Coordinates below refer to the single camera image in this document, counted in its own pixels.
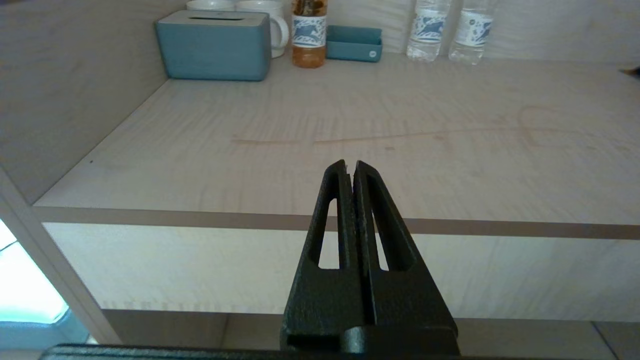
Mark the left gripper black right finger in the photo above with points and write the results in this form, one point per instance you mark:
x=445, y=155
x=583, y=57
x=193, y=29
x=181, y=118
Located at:
x=405, y=300

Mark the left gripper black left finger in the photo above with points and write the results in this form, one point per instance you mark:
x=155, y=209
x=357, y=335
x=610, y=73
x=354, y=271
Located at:
x=325, y=300

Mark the black socket panel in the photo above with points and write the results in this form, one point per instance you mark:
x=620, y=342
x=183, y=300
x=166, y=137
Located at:
x=632, y=73

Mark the light wood cabinet front panel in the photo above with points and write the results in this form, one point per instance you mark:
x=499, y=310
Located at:
x=200, y=270

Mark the small teal tray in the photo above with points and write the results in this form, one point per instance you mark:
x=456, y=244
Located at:
x=354, y=49

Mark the amber tea bottle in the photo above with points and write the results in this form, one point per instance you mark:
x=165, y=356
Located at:
x=309, y=37

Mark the clear water bottle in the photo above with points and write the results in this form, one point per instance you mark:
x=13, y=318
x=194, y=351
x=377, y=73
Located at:
x=471, y=32
x=426, y=30

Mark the blue-grey tissue box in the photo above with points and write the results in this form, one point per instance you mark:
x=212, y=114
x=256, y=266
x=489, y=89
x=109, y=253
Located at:
x=215, y=47

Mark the white cup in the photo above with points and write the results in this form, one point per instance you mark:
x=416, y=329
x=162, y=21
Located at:
x=210, y=4

